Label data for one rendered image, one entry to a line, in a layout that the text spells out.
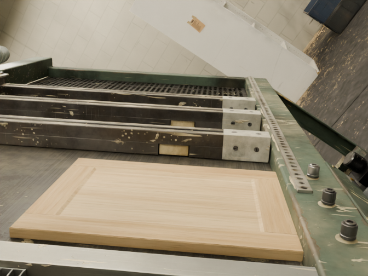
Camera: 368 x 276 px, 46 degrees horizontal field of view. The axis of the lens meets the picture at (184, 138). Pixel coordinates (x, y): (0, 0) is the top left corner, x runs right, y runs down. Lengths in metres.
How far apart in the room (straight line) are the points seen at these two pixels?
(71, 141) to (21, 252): 0.60
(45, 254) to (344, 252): 0.43
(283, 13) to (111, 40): 2.41
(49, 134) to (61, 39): 5.56
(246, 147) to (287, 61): 3.66
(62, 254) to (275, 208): 0.42
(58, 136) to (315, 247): 0.79
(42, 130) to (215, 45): 3.67
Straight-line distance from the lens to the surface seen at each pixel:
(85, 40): 6.64
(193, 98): 1.67
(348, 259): 0.69
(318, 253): 0.68
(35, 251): 0.68
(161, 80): 2.43
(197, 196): 0.90
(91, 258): 0.65
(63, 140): 1.24
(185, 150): 1.18
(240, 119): 1.44
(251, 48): 4.76
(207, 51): 4.79
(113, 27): 6.46
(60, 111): 1.53
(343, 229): 0.73
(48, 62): 2.59
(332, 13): 5.10
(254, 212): 0.86
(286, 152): 1.12
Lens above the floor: 1.21
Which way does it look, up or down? 5 degrees down
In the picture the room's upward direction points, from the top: 57 degrees counter-clockwise
